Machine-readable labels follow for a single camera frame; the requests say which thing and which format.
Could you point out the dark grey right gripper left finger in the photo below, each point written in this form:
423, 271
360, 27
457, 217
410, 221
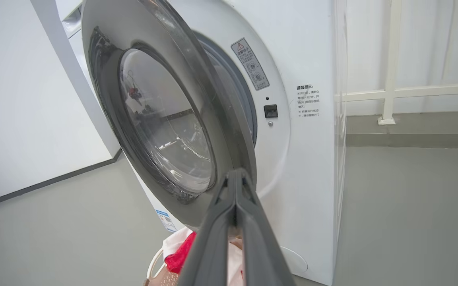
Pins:
209, 246

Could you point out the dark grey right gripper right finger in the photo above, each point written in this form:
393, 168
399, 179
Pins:
261, 246

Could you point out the red and white garment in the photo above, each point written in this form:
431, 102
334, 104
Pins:
179, 256

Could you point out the round black-rimmed glass washer door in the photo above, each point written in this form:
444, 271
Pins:
233, 131

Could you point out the cream perforated basket brown rim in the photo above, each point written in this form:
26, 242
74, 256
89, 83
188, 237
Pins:
155, 270

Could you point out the white front-load washing machine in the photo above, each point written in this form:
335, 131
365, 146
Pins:
308, 178

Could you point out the black door latch socket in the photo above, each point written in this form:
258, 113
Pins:
270, 111

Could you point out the grey rubber door gasket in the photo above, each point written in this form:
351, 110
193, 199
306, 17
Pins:
237, 87

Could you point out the round filter cover flap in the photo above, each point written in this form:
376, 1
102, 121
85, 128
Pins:
294, 260

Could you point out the blue energy label sticker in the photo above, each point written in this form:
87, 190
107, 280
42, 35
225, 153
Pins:
166, 221

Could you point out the printed black text notice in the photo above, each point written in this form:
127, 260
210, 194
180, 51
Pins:
308, 100

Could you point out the grey warning triangle sticker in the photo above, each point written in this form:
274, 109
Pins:
250, 63

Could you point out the white metal railing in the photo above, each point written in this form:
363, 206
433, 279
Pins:
390, 59

